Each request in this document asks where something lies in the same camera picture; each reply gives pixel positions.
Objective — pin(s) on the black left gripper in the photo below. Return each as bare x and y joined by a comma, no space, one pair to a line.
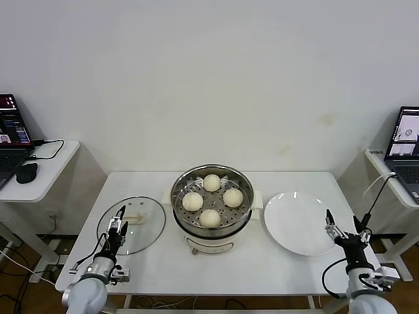
114,243

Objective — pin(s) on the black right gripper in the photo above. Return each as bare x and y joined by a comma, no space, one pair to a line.
353,250

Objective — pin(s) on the round glass pot lid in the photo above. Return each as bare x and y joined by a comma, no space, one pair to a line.
147,229

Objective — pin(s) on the white steamed baozi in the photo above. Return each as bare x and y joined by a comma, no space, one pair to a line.
209,218
211,182
192,201
233,197

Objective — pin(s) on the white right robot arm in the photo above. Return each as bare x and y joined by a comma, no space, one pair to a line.
366,297

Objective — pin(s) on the stainless steel steamer basket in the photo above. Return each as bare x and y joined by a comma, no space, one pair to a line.
216,199

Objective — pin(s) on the white round plate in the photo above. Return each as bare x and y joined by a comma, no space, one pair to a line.
294,225

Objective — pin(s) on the white side table with label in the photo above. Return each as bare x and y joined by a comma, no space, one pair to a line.
375,159

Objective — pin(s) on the white side table with mouse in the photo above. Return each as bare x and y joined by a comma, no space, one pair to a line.
55,170

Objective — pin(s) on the grey laptop with light screen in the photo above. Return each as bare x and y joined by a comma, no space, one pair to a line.
406,163

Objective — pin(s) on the cream electric cooker base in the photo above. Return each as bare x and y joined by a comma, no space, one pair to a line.
212,243

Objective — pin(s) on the black computer mouse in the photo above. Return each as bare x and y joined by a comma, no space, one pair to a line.
27,172

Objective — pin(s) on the black laptop with dark screen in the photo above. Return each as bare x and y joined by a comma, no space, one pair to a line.
13,131

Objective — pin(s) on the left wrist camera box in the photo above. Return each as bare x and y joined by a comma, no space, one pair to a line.
120,274

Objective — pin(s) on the white main table frame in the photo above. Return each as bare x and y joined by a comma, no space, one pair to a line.
128,301

